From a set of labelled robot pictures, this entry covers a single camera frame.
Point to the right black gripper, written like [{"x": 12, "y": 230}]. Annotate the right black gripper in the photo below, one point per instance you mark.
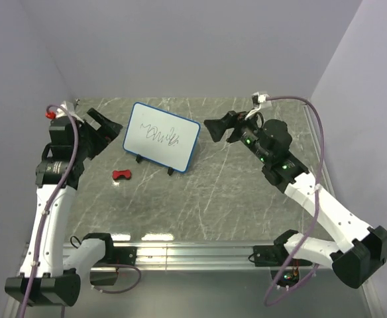
[{"x": 217, "y": 128}]

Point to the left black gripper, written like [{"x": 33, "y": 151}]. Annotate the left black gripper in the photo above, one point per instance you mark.
[{"x": 107, "y": 125}]

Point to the red bone-shaped eraser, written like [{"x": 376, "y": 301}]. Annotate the red bone-shaped eraser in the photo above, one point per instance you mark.
[{"x": 121, "y": 175}]

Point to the blue framed whiteboard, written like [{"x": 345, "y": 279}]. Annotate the blue framed whiteboard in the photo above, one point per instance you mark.
[{"x": 161, "y": 137}]

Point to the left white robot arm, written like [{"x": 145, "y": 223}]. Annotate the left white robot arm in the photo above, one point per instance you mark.
[{"x": 46, "y": 278}]

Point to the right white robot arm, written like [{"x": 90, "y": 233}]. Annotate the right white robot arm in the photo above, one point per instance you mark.
[{"x": 356, "y": 249}]

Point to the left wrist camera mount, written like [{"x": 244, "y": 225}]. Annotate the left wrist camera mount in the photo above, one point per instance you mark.
[{"x": 65, "y": 109}]

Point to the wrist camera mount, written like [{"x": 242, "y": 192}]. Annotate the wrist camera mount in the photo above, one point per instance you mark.
[
  {"x": 65, "y": 109},
  {"x": 259, "y": 101}
]

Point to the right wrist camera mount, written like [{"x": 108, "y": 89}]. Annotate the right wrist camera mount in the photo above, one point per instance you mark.
[{"x": 259, "y": 101}]

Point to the aluminium mounting rail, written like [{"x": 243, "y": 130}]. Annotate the aluminium mounting rail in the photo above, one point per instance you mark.
[{"x": 188, "y": 256}]

